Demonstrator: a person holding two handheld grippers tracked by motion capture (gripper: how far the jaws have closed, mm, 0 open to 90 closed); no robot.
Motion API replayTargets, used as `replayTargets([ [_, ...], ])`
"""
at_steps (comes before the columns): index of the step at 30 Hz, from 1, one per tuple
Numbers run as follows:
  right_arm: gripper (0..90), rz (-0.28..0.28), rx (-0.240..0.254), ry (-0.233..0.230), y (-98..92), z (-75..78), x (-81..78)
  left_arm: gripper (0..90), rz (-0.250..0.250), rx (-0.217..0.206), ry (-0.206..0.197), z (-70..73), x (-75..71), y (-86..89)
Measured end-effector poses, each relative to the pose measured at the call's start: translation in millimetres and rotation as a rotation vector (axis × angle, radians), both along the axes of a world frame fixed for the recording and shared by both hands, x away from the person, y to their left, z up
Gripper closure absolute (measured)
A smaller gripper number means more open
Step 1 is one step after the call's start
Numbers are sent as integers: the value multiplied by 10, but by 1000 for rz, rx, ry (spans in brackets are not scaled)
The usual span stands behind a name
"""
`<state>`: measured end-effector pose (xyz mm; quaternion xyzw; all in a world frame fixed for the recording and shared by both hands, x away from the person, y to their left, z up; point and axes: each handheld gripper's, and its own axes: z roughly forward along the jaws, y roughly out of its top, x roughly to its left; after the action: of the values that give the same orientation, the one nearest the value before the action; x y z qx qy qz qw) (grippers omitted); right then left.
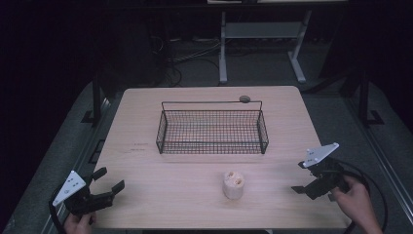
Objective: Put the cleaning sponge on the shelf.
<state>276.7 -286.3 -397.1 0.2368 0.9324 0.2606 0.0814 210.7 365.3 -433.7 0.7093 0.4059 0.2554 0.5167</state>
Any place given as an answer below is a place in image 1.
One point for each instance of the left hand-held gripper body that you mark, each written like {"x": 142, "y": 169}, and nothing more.
{"x": 69, "y": 187}

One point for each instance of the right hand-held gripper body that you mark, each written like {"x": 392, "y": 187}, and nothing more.
{"x": 326, "y": 177}

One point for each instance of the beige lotus root piece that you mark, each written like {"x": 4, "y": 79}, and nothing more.
{"x": 233, "y": 187}

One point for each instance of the person's left hand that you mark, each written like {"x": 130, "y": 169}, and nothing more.
{"x": 78, "y": 225}

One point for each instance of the person's right hand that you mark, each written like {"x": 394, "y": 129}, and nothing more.
{"x": 355, "y": 204}

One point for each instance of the black metal stand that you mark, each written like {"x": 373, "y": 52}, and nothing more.
{"x": 364, "y": 100}
{"x": 96, "y": 100}

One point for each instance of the small grey round disc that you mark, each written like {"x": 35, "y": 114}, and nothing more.
{"x": 244, "y": 99}

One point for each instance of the aluminium frame rail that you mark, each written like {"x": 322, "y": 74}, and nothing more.
{"x": 383, "y": 162}
{"x": 81, "y": 156}

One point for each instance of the white metal desk frame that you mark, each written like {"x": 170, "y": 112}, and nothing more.
{"x": 259, "y": 30}

